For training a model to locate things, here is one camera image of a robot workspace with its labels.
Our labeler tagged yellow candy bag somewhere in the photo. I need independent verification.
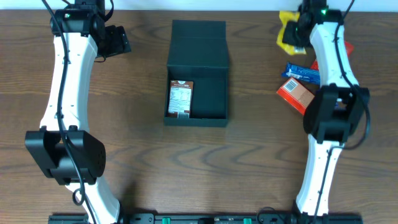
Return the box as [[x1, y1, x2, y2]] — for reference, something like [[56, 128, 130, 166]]
[[276, 11, 307, 55]]

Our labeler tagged red Hacks candy bag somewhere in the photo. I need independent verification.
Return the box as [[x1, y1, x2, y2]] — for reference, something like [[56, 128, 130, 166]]
[[310, 41, 354, 70]]

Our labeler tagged orange-red snack box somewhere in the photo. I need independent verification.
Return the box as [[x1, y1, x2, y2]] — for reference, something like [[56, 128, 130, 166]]
[[277, 78, 315, 115]]

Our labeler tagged brown Pocky snack box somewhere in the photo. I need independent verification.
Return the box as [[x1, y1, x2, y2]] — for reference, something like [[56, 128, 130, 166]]
[[167, 80, 193, 118]]

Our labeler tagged black box with lid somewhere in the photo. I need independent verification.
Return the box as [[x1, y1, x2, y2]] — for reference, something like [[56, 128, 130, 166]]
[[164, 20, 229, 128]]

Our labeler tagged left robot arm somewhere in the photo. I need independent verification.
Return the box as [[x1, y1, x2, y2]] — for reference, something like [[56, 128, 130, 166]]
[[25, 1, 131, 223]]

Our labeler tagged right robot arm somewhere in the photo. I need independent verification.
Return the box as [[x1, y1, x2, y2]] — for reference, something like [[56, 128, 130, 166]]
[[282, 1, 371, 223]]

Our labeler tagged blue Oreo cookie pack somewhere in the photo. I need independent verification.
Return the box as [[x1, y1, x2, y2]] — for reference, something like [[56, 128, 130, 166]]
[[281, 62, 320, 85]]

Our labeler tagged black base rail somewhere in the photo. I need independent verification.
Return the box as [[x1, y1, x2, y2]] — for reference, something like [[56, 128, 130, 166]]
[[48, 213, 364, 224]]

